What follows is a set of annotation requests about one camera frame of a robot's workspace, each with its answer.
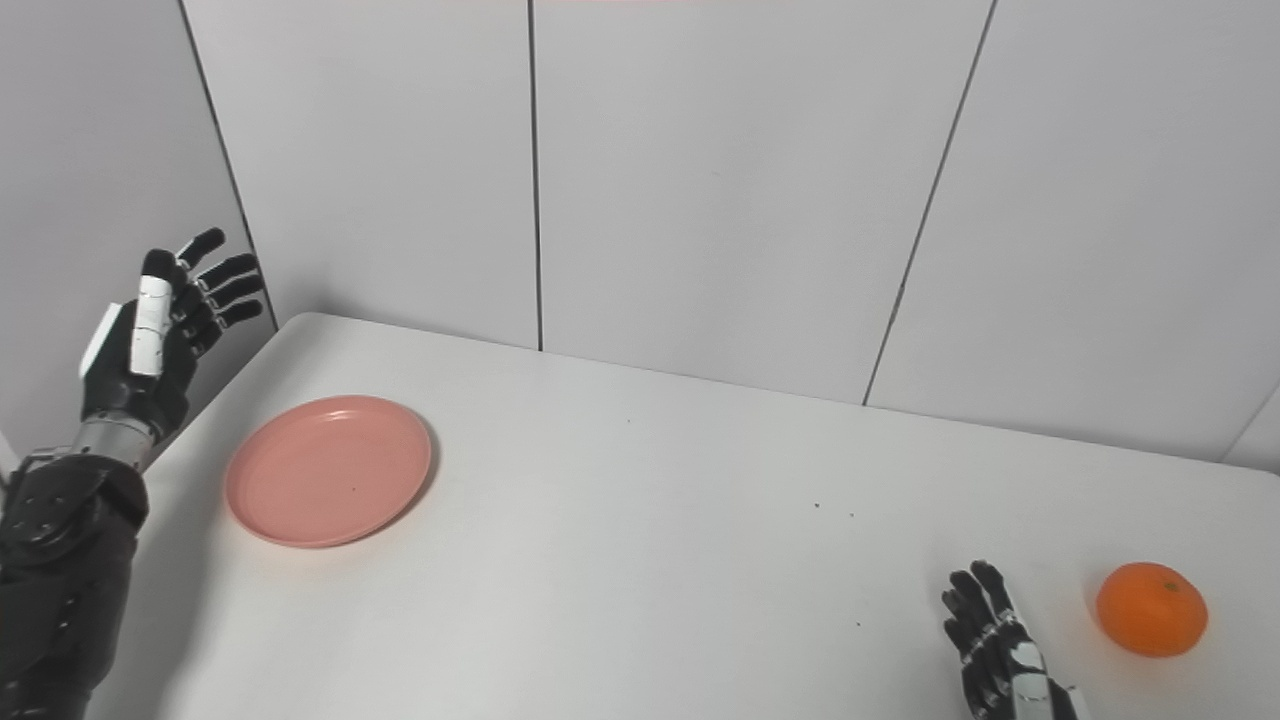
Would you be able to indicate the black and white left hand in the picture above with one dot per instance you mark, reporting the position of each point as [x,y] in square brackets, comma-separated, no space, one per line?
[145,350]

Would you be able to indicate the black and white right hand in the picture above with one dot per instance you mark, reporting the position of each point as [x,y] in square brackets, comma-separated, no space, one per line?
[1010,670]

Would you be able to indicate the orange fruit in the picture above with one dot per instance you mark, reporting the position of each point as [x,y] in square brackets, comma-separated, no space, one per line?
[1150,610]

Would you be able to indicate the pink round plate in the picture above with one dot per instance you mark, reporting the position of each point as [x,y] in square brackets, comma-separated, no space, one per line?
[328,472]

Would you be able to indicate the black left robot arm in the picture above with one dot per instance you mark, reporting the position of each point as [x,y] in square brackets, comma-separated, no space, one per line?
[60,580]

